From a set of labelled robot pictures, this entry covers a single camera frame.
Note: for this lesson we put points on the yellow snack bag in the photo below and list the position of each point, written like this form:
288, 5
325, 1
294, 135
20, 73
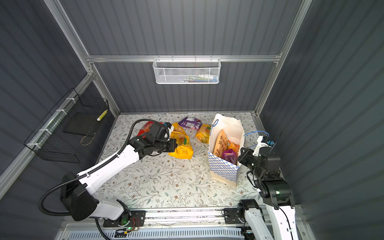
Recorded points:
184, 149
178, 131
203, 134

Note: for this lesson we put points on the black wire side basket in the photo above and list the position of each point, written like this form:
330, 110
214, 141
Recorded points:
68, 134

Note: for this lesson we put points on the large purple snack bag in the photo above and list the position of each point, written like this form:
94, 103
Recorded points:
230, 156

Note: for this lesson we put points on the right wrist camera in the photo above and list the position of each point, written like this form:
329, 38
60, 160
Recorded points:
263, 141

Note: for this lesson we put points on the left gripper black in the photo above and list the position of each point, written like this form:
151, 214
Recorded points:
173, 145

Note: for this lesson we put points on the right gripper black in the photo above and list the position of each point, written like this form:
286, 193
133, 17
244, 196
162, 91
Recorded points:
244, 153

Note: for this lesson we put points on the orange red snack bag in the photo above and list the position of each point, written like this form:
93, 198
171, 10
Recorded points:
233, 146

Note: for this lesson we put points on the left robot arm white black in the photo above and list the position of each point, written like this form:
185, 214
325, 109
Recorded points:
78, 196

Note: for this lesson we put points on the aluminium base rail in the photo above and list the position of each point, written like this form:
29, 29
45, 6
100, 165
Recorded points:
210, 223

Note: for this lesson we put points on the small purple snack bag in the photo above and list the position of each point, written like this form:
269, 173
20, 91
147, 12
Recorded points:
191, 123

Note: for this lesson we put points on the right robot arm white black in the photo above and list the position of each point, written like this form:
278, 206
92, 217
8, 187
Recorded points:
280, 206

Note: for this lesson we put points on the blue checkered paper bag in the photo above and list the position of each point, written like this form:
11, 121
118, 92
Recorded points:
220, 169

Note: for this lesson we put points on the white wire wall basket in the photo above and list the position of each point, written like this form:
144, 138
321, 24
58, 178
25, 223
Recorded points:
185, 72

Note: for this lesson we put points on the large orange chips bag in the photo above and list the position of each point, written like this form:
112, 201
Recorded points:
221, 144

